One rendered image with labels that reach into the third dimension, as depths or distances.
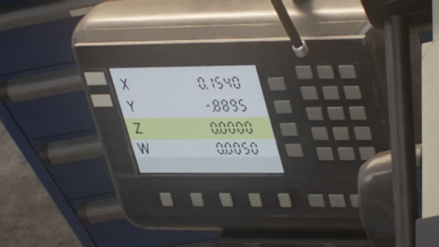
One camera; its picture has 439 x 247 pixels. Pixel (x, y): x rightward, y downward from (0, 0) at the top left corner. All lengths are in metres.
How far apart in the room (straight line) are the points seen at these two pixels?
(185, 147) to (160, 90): 0.06
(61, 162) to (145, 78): 1.25
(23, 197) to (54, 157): 0.62
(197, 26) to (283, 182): 0.17
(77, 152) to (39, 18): 0.28
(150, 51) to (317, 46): 0.17
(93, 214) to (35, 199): 0.52
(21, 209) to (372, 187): 2.70
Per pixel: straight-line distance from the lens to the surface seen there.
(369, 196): 1.42
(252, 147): 2.25
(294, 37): 1.57
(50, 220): 4.05
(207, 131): 2.26
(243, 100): 2.23
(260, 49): 2.19
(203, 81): 2.23
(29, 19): 3.29
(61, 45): 3.35
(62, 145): 3.49
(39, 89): 3.39
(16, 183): 4.15
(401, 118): 1.35
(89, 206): 3.60
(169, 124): 2.28
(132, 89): 2.28
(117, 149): 2.32
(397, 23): 1.39
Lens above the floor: 2.74
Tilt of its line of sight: 43 degrees down
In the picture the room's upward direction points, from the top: 29 degrees counter-clockwise
